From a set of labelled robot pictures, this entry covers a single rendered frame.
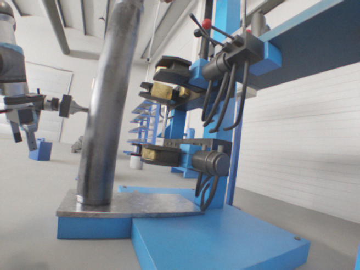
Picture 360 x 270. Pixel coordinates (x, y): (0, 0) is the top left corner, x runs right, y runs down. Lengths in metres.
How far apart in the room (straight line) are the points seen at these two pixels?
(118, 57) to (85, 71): 11.49
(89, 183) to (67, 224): 0.23
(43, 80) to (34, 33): 3.24
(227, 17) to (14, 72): 1.52
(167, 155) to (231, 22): 1.30
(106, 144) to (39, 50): 12.75
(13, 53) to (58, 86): 11.70
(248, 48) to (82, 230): 1.12
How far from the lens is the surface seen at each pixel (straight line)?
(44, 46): 13.64
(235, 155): 1.78
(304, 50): 0.93
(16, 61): 0.72
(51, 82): 12.57
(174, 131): 1.49
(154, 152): 0.89
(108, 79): 1.05
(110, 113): 1.00
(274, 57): 0.84
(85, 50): 13.17
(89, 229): 1.01
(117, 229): 1.02
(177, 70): 0.91
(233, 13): 1.80
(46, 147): 3.57
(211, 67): 0.88
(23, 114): 0.71
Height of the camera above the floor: 0.52
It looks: 4 degrees up
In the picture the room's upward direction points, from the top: 8 degrees clockwise
